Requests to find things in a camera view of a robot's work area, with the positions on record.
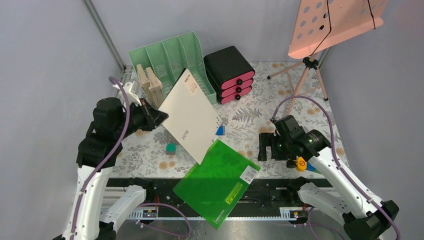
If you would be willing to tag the green grey eraser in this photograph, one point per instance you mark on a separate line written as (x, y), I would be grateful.
(170, 149)

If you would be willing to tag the green transparent plastic folder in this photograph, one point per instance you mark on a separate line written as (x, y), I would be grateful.
(213, 188)

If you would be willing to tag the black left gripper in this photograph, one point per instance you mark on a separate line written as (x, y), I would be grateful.
(154, 118)

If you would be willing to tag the pink music stand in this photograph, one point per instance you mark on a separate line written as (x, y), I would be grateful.
(321, 24)

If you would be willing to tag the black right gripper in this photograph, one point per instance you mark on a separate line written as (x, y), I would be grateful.
(269, 139)

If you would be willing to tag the mint green file organizer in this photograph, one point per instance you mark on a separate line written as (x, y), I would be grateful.
(168, 58)

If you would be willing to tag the white AVE notebook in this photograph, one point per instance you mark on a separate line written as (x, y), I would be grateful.
(192, 119)

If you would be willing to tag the floral table mat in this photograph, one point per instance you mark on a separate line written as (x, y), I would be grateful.
(144, 153)

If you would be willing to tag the black pink drawer unit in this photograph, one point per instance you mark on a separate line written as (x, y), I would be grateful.
(229, 73)

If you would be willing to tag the green 104-storey treehouse book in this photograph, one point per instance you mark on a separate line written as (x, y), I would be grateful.
(144, 83)

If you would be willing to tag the purple 52-storey treehouse book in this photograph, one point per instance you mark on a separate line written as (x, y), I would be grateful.
(155, 87)

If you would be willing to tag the blue whiteboard eraser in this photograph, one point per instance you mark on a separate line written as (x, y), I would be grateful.
(221, 131)

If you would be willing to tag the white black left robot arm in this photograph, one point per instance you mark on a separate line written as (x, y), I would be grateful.
(114, 119)

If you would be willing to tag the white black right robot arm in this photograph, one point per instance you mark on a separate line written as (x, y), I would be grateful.
(363, 214)

